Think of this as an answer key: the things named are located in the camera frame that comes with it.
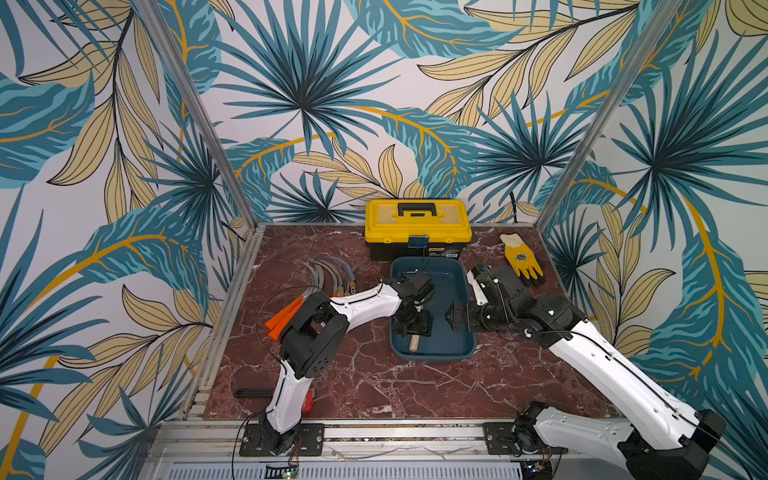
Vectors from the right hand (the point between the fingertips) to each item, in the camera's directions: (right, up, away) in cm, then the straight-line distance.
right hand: (462, 314), depth 73 cm
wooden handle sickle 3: (-33, +3, +27) cm, 43 cm away
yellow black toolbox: (-8, +23, +25) cm, 35 cm away
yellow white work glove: (+30, +14, +36) cm, 49 cm away
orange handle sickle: (-42, +7, +30) cm, 52 cm away
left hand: (-8, -9, +15) cm, 20 cm away
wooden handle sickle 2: (-30, +5, +28) cm, 41 cm away
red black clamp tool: (-38, -24, +5) cm, 45 cm away
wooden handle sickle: (-10, -11, +15) cm, 22 cm away
